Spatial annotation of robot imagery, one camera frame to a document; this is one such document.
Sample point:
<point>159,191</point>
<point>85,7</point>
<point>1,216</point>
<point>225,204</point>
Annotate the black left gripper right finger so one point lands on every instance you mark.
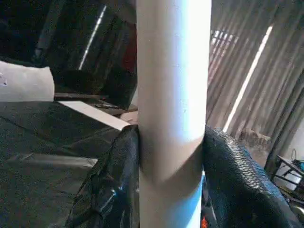
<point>242,190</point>

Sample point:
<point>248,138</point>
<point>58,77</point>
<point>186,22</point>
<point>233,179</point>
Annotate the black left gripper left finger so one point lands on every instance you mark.
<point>111,190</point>

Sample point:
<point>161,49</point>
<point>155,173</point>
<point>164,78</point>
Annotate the white flat sheet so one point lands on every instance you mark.
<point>95,114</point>

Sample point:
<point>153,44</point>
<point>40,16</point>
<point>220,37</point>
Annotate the black table mat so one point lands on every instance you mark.
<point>42,142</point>

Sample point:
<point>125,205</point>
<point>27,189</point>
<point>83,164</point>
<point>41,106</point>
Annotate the light grey cushion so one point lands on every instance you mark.
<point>23,83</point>

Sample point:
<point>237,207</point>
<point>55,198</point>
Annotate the white plastic table leg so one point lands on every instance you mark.
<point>173,95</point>

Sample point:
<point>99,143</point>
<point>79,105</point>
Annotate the grey curtain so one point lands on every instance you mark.
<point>256,61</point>

